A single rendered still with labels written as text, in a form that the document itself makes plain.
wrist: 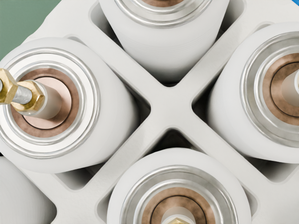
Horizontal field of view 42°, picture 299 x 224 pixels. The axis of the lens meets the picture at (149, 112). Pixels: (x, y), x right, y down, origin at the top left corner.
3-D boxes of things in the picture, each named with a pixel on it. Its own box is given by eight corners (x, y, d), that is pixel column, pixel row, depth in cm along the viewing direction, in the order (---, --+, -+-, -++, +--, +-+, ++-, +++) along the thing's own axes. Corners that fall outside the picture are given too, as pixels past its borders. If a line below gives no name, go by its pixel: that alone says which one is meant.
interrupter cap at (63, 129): (23, 31, 27) (19, 29, 27) (120, 76, 26) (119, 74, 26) (-25, 130, 27) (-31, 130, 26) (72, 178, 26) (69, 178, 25)
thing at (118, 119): (79, 65, 45) (15, 11, 27) (155, 99, 44) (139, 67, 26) (43, 140, 45) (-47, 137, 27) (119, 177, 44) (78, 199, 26)
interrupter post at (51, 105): (39, 80, 27) (20, 71, 24) (70, 94, 27) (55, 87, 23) (24, 111, 27) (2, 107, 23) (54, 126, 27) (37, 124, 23)
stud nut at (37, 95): (23, 77, 24) (18, 74, 23) (48, 88, 23) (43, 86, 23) (9, 106, 23) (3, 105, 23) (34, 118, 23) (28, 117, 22)
